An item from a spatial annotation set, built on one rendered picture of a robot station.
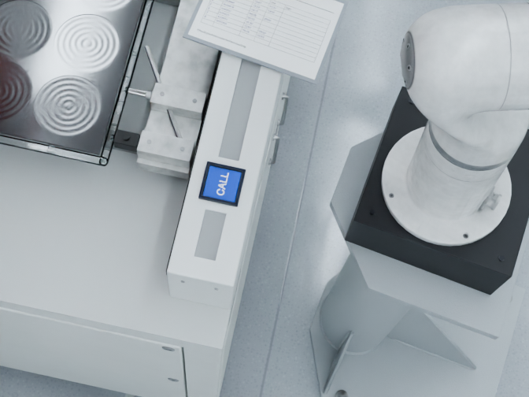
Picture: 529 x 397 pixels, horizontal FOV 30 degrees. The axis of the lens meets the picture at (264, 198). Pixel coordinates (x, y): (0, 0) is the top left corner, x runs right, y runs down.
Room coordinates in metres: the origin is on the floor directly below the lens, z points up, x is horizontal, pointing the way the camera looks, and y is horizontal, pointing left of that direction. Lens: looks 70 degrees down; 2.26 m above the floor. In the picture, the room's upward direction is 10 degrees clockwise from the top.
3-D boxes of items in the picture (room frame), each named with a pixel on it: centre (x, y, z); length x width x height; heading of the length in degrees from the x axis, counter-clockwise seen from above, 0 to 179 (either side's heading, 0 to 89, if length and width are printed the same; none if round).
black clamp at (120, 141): (0.54, 0.22, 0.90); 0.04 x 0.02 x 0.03; 88
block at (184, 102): (0.62, 0.15, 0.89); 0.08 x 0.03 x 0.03; 88
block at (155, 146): (0.54, 0.16, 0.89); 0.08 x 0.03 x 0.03; 88
